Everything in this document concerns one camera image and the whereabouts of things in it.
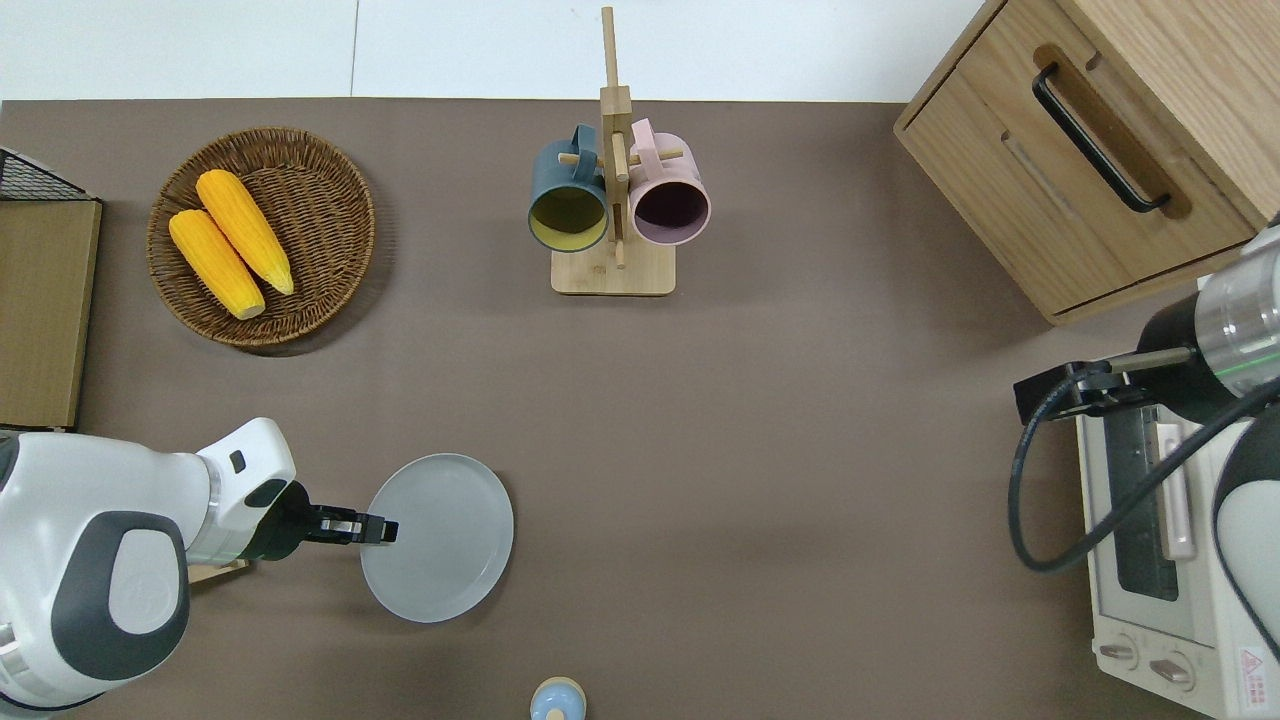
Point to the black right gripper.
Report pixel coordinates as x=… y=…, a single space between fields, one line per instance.
x=1050 y=395

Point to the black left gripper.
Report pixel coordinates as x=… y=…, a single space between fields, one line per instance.
x=280 y=525

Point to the gray plate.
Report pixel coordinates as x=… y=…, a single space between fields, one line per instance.
x=450 y=540

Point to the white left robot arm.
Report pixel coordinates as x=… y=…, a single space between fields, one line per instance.
x=90 y=520

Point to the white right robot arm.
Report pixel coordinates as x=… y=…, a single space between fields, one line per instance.
x=1240 y=320

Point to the grey metal rod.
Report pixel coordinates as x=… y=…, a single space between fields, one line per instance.
x=1150 y=359

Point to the wooden cabinet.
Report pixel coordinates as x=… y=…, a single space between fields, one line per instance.
x=1000 y=170

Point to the cream toaster oven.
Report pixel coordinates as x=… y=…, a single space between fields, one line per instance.
x=1130 y=620

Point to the brown table cover sheet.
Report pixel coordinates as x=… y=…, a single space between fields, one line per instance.
x=800 y=450

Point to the yellow corn cob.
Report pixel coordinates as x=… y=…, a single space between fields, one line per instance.
x=245 y=230
x=215 y=265

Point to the round wicker basket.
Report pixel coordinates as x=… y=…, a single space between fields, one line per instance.
x=320 y=200

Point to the wooden mug tree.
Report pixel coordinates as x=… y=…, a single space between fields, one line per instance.
x=610 y=275

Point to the dark teal mug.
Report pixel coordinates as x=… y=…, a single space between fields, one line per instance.
x=550 y=175

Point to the wooden shelf board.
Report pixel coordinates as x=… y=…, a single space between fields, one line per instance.
x=45 y=310

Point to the pink mug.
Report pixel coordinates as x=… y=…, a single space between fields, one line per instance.
x=675 y=165

